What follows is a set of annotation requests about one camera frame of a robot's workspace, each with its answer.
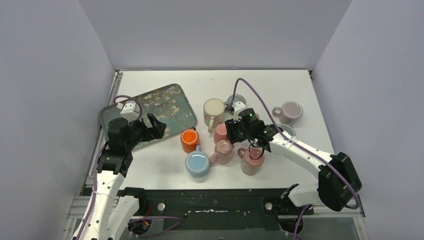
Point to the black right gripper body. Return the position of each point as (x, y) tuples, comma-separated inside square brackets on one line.
[(237, 132)]

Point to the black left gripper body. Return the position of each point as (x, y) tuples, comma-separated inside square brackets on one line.
[(145, 128)]

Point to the smooth pink mug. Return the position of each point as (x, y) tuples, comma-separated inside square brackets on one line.
[(220, 133)]

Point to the faceted pink mug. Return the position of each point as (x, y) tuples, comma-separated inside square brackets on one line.
[(222, 154)]

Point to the cream floral mug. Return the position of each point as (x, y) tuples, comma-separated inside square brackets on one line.
[(213, 113)]

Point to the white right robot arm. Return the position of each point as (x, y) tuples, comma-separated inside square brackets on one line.
[(337, 182)]

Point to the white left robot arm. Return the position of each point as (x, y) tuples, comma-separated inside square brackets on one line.
[(110, 209)]

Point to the grey-blue round mug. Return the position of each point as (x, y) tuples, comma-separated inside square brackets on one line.
[(229, 104)]

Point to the speckled dark pink mug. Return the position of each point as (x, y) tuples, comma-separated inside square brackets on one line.
[(251, 160)]

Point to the grey-green mug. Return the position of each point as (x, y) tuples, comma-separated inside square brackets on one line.
[(287, 130)]

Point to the lilac ribbed mug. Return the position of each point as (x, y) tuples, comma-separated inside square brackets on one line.
[(289, 113)]

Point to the light blue ribbed mug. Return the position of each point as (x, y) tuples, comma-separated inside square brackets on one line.
[(197, 163)]

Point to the blue floral blossom tray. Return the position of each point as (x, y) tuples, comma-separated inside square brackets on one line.
[(170, 105)]

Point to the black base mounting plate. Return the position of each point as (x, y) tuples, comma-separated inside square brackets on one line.
[(212, 209)]

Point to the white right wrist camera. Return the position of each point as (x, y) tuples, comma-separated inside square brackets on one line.
[(238, 106)]

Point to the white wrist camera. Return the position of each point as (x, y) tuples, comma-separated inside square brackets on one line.
[(238, 106), (130, 111)]

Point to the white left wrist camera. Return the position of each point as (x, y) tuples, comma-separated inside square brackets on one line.
[(130, 111)]

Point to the orange mug black handle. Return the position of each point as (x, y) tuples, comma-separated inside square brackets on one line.
[(189, 139)]

